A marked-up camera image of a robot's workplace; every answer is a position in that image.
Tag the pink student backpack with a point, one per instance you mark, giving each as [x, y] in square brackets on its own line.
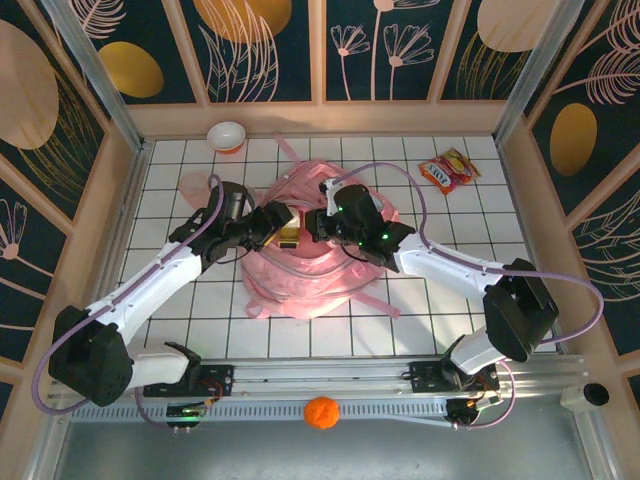
[310, 285]

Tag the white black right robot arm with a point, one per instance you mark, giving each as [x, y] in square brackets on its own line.
[450, 265]

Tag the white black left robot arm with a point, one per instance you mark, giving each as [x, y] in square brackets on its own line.
[145, 295]

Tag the translucent pink plastic cup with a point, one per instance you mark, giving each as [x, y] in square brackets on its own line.
[192, 185]

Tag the orange white bowl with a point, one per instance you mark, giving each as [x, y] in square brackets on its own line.
[226, 136]

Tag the red snack packet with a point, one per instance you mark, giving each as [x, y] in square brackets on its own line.
[450, 171]

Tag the orange ball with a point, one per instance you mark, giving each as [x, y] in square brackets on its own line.
[321, 412]

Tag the left controller board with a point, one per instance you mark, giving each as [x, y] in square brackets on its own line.
[187, 412]

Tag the controller board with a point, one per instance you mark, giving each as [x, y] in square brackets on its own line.
[470, 407]
[187, 412]

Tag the right controller board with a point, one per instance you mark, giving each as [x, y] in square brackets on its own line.
[470, 407]

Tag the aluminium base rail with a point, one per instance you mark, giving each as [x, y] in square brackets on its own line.
[320, 372]

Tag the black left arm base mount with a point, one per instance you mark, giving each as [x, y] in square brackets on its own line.
[215, 380]

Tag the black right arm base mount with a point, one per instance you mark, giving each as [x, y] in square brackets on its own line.
[430, 377]

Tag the aluminium frame post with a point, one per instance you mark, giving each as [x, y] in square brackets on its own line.
[97, 75]
[539, 75]

